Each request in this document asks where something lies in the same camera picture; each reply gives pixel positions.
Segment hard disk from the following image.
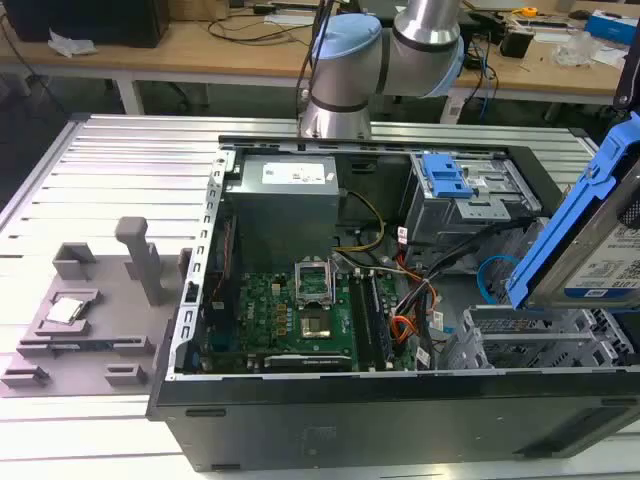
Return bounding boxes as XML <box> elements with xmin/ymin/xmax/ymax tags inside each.
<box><xmin>504</xmin><ymin>110</ymin><xmax>640</xmax><ymax>312</ymax></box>

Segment metal disk bay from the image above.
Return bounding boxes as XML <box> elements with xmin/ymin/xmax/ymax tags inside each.
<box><xmin>435</xmin><ymin>304</ymin><xmax>634</xmax><ymax>372</ymax></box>

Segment blue cardboard box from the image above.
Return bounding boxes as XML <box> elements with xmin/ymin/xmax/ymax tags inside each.
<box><xmin>584</xmin><ymin>9</ymin><xmax>640</xmax><ymax>49</ymax></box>

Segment clear plastic packaging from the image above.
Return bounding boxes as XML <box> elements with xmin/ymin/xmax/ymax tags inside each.
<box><xmin>556</xmin><ymin>35</ymin><xmax>604</xmax><ymax>67</ymax></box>

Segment small black device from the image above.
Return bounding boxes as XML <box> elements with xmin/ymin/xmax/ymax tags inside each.
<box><xmin>499</xmin><ymin>24</ymin><xmax>536</xmax><ymax>59</ymax></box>

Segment blue plastic drive latch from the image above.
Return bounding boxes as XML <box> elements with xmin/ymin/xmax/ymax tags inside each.
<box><xmin>421</xmin><ymin>153</ymin><xmax>474</xmax><ymax>199</ymax></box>

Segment metal drive cage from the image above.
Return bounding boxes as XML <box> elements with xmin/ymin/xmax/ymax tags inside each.
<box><xmin>403</xmin><ymin>151</ymin><xmax>545</xmax><ymax>264</ymax></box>

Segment metal socket cover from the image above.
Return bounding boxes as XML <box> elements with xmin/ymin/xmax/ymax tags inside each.
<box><xmin>294</xmin><ymin>254</ymin><xmax>335</xmax><ymax>309</ymax></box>

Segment grey power supply unit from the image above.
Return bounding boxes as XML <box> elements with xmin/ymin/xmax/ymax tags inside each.
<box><xmin>223</xmin><ymin>153</ymin><xmax>342</xmax><ymax>251</ymax></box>

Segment CPU socket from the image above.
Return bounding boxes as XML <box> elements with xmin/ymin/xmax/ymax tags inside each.
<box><xmin>299</xmin><ymin>307</ymin><xmax>337</xmax><ymax>342</ymax></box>

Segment wooden desk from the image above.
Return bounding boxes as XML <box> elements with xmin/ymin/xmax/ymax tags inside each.
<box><xmin>0</xmin><ymin>0</ymin><xmax>629</xmax><ymax>117</ymax></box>

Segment green motherboard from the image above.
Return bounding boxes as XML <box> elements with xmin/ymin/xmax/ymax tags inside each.
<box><xmin>207</xmin><ymin>259</ymin><xmax>419</xmax><ymax>374</ymax></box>

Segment black open PC case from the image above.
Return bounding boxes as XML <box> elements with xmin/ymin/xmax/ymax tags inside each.
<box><xmin>145</xmin><ymin>133</ymin><xmax>640</xmax><ymax>474</ymax></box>

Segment large black box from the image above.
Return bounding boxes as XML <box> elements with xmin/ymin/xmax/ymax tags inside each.
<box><xmin>3</xmin><ymin>0</ymin><xmax>171</xmax><ymax>49</ymax></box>

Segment white crumpled plastic wrap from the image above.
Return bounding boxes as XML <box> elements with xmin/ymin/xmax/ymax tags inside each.
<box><xmin>47</xmin><ymin>28</ymin><xmax>99</xmax><ymax>57</ymax></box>

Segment grey parts rack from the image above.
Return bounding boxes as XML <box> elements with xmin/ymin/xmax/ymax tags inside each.
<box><xmin>0</xmin><ymin>215</ymin><xmax>194</xmax><ymax>399</ymax></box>

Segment silver CPU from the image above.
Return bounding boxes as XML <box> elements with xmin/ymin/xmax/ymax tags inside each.
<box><xmin>45</xmin><ymin>298</ymin><xmax>89</xmax><ymax>324</ymax></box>

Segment blue hanging cable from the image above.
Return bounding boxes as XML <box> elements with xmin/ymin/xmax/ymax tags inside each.
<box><xmin>478</xmin><ymin>47</ymin><xmax>501</xmax><ymax>121</ymax></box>

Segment black disk wire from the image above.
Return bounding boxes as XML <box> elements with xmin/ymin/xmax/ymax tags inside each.
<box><xmin>422</xmin><ymin>217</ymin><xmax>539</xmax><ymax>286</ymax></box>

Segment blue disk wire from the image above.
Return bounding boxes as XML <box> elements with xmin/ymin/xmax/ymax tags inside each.
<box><xmin>476</xmin><ymin>254</ymin><xmax>519</xmax><ymax>307</ymax></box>

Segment yellow black power wires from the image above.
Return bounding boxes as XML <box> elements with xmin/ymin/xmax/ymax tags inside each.
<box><xmin>333</xmin><ymin>191</ymin><xmax>387</xmax><ymax>255</ymax></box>

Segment orange wire bundle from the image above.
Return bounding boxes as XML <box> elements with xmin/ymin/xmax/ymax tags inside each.
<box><xmin>391</xmin><ymin>279</ymin><xmax>432</xmax><ymax>347</ymax></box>

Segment black desk cable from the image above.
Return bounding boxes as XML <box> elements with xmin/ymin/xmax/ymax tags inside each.
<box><xmin>207</xmin><ymin>13</ymin><xmax>312</xmax><ymax>50</ymax></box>

